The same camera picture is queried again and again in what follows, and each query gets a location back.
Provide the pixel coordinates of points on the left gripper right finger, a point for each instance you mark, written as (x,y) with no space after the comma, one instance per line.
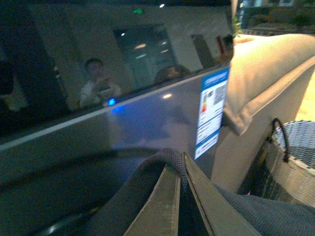
(217,215)

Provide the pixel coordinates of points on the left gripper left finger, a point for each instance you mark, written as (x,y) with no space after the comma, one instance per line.
(160,214)

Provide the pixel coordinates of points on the dark grey knit garment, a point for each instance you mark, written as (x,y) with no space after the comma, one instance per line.
(268,217)

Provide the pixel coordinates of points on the dark grey washing machine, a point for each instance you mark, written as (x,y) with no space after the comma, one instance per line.
(91,88)

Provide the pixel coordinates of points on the woven white laundry basket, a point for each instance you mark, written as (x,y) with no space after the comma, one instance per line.
(290,163)

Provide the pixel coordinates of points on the blue energy label sticker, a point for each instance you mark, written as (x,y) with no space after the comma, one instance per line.
(212,100)

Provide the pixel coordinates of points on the beige sofa cushion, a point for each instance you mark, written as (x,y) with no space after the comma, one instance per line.
(268,74)

